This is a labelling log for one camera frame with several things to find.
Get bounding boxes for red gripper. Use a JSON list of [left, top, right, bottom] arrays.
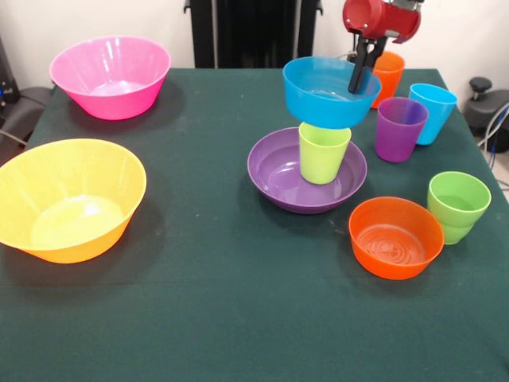
[[343, 0, 422, 95]]

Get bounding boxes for small blue bowl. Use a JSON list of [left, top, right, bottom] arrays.
[[282, 56, 383, 130]]

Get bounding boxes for blue cable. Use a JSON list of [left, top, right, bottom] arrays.
[[479, 101, 509, 168]]

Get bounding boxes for blue cup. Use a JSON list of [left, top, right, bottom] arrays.
[[409, 83, 458, 146]]

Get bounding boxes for large pink bowl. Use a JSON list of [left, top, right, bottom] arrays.
[[49, 35, 173, 121]]

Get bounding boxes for lime yellow cup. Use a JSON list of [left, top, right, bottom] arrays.
[[298, 122, 352, 185]]

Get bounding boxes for black equipment with knob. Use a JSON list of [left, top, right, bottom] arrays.
[[464, 77, 509, 138]]

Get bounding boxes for large orange yellow bowl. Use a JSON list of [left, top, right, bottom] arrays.
[[0, 138, 148, 264]]

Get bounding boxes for purple cup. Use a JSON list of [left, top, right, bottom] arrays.
[[375, 96, 429, 164]]

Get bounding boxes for dark green tablecloth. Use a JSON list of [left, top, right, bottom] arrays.
[[0, 67, 509, 382]]

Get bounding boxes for small orange bowl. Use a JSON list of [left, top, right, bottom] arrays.
[[348, 196, 445, 281]]

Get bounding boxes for orange cup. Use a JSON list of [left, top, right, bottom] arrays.
[[371, 51, 406, 110]]

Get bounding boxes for black computer tower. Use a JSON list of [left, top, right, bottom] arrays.
[[0, 35, 21, 116]]

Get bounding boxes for purple bowl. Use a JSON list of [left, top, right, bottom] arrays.
[[247, 127, 368, 215]]

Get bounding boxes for green cup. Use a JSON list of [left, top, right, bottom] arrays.
[[437, 220, 477, 246], [427, 171, 492, 230]]

